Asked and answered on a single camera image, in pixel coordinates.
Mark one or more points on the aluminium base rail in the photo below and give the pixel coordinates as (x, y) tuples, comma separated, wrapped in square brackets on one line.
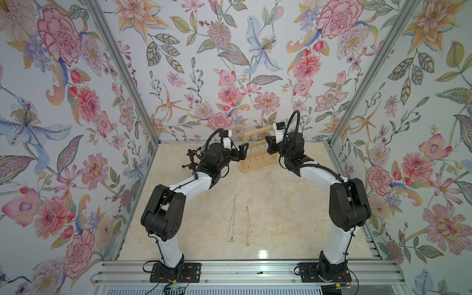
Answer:
[(249, 273)]

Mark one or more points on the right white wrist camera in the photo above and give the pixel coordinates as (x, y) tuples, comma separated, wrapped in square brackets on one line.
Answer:
[(280, 131)]

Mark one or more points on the wooden jewelry display stand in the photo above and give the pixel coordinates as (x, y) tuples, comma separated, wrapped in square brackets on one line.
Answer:
[(257, 156)]

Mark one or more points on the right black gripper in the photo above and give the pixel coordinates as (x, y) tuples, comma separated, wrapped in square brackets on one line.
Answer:
[(271, 140)]

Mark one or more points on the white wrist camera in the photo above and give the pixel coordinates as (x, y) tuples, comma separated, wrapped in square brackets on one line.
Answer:
[(225, 137), (280, 131)]

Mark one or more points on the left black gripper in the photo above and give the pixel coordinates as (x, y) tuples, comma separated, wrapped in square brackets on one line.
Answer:
[(240, 155)]

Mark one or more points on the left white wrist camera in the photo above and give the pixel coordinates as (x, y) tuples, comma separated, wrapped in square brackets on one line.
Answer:
[(225, 137)]

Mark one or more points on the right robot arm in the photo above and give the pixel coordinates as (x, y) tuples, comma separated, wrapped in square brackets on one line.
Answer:
[(362, 204)]

